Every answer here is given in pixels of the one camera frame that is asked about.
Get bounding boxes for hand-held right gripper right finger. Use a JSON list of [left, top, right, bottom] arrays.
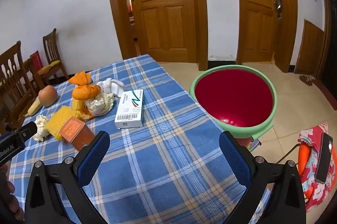
[[219, 131, 307, 224]]

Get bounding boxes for banana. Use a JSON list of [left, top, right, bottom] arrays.
[[25, 98, 43, 116]]

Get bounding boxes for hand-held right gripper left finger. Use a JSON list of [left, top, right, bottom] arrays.
[[24, 131, 111, 224]]

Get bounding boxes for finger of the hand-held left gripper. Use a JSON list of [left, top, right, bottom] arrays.
[[15, 121, 38, 143]]

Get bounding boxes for green bin with red inside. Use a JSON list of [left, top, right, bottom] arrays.
[[190, 65, 277, 140]]

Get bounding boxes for brown slippers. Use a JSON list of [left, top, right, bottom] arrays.
[[300, 75, 314, 86]]

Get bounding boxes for orange chair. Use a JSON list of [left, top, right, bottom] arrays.
[[276, 144, 318, 182]]

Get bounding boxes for apple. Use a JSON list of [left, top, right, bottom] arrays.
[[39, 85, 58, 107]]

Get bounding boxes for red flat box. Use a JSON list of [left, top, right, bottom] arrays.
[[30, 52, 44, 70]]

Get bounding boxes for picture book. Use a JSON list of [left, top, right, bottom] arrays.
[[247, 138, 262, 152]]

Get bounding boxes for orange wrapper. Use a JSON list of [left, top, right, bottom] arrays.
[[68, 71, 92, 87], [72, 84, 102, 101]]

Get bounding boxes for person's left hand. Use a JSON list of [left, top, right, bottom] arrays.
[[0, 163, 25, 222]]

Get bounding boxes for narrow wooden door frame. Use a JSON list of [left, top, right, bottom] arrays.
[[233, 0, 298, 73]]

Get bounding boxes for large wooden chair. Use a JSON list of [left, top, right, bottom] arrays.
[[0, 41, 37, 132]]

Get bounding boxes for white medicine box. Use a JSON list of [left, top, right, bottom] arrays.
[[115, 90, 145, 129]]

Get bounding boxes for red stool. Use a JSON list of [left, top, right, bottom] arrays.
[[235, 136, 253, 151]]

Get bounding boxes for small orange box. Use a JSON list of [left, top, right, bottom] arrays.
[[59, 118, 95, 151]]

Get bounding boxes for black phone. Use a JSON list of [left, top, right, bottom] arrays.
[[316, 132, 333, 184]]

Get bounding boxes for small yellow ribbed piece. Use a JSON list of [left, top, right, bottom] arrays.
[[72, 98, 87, 111]]

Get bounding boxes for yellow seat cushion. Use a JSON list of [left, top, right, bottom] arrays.
[[37, 60, 61, 76]]

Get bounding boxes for wide wooden panel door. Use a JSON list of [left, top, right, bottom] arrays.
[[124, 0, 197, 63]]

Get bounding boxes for red floor mat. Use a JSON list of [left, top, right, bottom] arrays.
[[312, 79, 337, 109]]

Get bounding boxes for small white tissue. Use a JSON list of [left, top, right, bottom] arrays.
[[33, 115, 50, 141]]

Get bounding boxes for wide wooden door frame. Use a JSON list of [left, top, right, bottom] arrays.
[[104, 0, 208, 70]]

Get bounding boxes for black door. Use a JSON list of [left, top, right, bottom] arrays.
[[320, 0, 337, 98]]

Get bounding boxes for red floral cloth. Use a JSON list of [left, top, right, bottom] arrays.
[[297, 123, 332, 211]]

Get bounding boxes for white cloth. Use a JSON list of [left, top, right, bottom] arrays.
[[97, 78, 125, 98]]

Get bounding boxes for low wooden wall panel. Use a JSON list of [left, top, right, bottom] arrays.
[[293, 19, 325, 77]]

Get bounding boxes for cream tissue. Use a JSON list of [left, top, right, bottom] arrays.
[[86, 92, 115, 116]]

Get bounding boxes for large yellow ribbed block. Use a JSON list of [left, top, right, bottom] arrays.
[[45, 105, 81, 141]]

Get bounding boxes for blue plaid tablecloth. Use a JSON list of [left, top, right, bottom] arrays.
[[8, 54, 269, 224]]

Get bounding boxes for narrow wooden panel door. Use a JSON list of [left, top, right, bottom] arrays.
[[233, 0, 277, 64]]

